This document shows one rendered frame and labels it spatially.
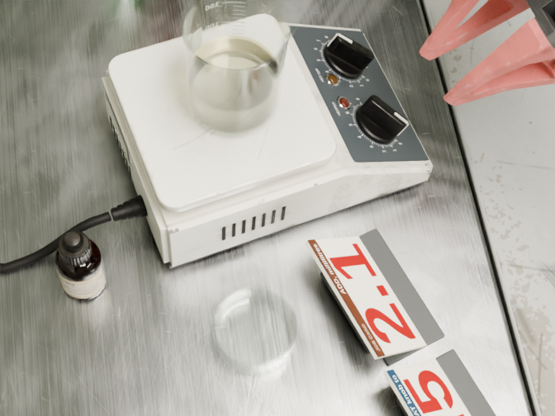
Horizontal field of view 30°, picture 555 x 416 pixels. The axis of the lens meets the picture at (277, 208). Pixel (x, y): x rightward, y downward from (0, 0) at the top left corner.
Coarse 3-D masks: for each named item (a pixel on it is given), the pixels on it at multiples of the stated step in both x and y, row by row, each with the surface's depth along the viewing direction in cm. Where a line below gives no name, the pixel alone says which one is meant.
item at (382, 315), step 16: (352, 240) 71; (336, 256) 69; (352, 256) 70; (336, 272) 67; (352, 272) 69; (368, 272) 70; (352, 288) 67; (368, 288) 69; (384, 288) 70; (368, 304) 67; (384, 304) 69; (368, 320) 66; (384, 320) 67; (400, 320) 69; (384, 336) 66; (400, 336) 67; (416, 336) 69
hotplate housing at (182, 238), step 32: (320, 96) 70; (128, 128) 68; (128, 160) 70; (352, 160) 68; (256, 192) 66; (288, 192) 67; (320, 192) 68; (352, 192) 70; (384, 192) 72; (160, 224) 65; (192, 224) 65; (224, 224) 67; (256, 224) 69; (288, 224) 71; (192, 256) 69
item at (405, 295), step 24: (336, 240) 70; (360, 240) 72; (384, 240) 72; (384, 264) 71; (336, 288) 66; (408, 288) 71; (408, 312) 70; (360, 336) 68; (432, 336) 69; (384, 360) 68
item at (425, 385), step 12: (396, 372) 65; (408, 372) 65; (420, 372) 66; (432, 372) 67; (408, 384) 65; (420, 384) 65; (432, 384) 66; (444, 384) 67; (420, 396) 65; (432, 396) 65; (444, 396) 66; (420, 408) 64; (432, 408) 65; (444, 408) 66; (456, 408) 66
